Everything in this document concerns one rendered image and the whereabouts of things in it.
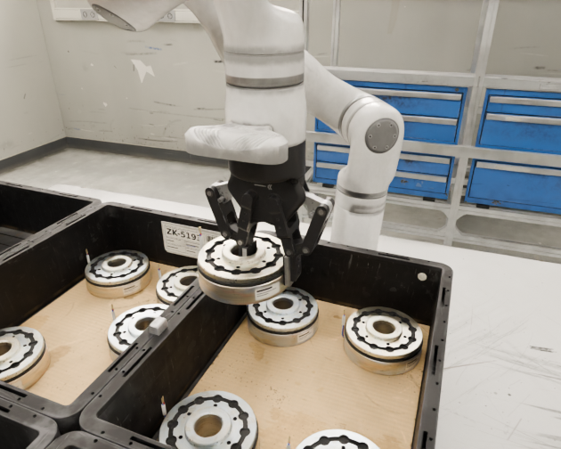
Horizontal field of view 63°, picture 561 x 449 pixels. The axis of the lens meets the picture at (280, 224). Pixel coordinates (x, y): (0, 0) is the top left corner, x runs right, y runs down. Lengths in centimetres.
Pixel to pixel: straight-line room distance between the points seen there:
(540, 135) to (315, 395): 199
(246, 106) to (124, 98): 373
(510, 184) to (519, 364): 164
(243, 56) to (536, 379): 71
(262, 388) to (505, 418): 39
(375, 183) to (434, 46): 242
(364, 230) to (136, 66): 331
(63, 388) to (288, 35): 49
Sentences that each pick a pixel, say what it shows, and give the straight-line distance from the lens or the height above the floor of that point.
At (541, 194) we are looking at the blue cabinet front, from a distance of 250.
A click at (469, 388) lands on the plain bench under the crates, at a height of 70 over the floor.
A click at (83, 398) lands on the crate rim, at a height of 93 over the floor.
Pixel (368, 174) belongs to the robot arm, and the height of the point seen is 99.
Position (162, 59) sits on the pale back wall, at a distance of 382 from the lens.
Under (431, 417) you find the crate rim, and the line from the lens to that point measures 46.
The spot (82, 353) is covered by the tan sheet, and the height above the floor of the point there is 83.
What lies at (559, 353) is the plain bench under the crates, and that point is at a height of 70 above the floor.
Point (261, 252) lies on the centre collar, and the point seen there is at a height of 101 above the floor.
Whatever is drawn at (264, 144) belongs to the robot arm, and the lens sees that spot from 36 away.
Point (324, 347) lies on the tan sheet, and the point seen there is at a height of 83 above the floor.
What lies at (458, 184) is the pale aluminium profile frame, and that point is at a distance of 244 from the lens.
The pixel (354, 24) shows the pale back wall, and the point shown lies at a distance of 322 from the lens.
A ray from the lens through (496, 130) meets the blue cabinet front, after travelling 238.
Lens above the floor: 126
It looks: 27 degrees down
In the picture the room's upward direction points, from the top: straight up
